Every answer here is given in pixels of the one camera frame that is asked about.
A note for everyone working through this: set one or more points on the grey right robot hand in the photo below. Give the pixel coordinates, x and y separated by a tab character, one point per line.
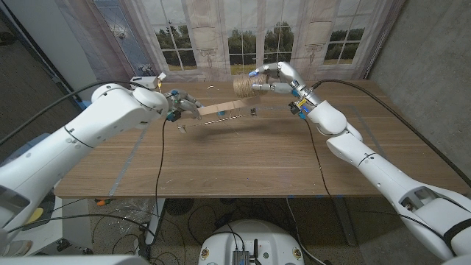
290	79

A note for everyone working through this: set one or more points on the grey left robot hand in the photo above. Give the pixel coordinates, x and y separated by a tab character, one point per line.
180	103

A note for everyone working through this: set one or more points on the jute twine spool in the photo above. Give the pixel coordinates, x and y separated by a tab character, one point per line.
244	86

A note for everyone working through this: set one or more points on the wooden clip hanger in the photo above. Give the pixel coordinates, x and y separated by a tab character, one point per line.
228	106

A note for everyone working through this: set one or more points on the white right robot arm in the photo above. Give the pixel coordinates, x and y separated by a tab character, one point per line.
368	162

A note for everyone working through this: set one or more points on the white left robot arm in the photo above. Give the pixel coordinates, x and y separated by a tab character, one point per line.
73	140

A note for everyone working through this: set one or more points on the white power socket box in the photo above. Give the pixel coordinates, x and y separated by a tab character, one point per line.
145	81

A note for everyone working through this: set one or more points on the printed window backdrop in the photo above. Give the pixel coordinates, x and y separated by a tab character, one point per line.
257	37

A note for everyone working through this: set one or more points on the black round fan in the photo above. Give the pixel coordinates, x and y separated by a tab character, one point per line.
179	207

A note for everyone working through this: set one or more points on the white table leg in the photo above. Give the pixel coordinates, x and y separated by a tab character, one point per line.
156	217

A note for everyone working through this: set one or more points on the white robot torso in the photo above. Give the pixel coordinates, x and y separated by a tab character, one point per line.
250	235

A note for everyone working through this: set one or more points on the grey table leg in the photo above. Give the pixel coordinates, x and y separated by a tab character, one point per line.
346	224

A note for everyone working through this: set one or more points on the grey radio module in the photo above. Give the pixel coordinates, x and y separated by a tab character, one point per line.
241	257

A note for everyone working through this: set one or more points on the yellow black foot pedal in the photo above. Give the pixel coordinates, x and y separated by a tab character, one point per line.
35	217

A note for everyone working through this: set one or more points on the white shoe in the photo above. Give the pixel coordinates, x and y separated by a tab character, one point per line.
16	248

